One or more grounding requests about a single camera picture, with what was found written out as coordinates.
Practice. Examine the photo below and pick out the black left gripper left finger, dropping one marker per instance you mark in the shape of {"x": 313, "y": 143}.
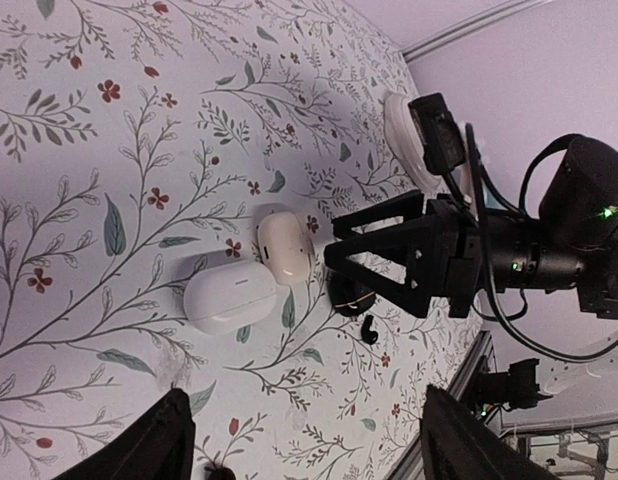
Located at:
{"x": 158, "y": 445}

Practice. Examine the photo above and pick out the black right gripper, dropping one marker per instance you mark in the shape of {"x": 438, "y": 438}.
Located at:
{"x": 444, "y": 262}

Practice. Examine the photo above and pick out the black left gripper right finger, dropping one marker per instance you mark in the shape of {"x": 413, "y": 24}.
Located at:
{"x": 455, "y": 445}

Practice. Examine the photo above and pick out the black earbud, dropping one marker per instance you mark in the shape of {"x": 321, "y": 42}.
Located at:
{"x": 367, "y": 334}
{"x": 216, "y": 472}

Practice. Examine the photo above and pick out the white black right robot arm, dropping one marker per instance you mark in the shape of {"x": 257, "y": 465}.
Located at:
{"x": 571, "y": 244}

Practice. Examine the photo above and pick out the beige earbud charging case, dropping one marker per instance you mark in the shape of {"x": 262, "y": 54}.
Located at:
{"x": 286, "y": 248}

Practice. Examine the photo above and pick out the white earbud charging case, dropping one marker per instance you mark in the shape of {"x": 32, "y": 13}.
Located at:
{"x": 225, "y": 298}

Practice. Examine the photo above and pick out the white round plate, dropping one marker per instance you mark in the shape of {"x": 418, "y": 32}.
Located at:
{"x": 404, "y": 141}

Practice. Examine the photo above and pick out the floral patterned table mat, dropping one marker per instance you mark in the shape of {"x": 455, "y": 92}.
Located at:
{"x": 140, "y": 144}

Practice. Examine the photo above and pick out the front aluminium rail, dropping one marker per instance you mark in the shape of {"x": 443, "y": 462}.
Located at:
{"x": 481, "y": 355}

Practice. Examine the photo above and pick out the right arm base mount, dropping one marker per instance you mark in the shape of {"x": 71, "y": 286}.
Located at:
{"x": 513, "y": 389}

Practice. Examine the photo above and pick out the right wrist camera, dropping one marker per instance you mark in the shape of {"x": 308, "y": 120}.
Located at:
{"x": 440, "y": 135}

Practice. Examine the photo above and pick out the right aluminium frame post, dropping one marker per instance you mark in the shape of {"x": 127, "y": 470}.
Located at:
{"x": 467, "y": 27}

